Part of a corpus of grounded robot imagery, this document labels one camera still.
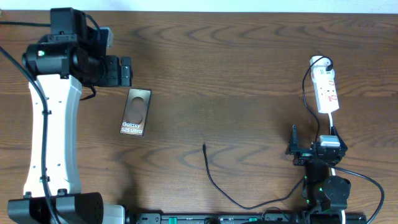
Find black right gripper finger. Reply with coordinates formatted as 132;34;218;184
330;126;346;146
285;125;299;155

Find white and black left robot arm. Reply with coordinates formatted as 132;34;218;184
7;7;133;223

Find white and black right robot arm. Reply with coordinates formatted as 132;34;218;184
285;126;351;223

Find white power strip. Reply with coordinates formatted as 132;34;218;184
310;55;339;114

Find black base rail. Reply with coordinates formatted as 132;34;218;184
124;212;368;224

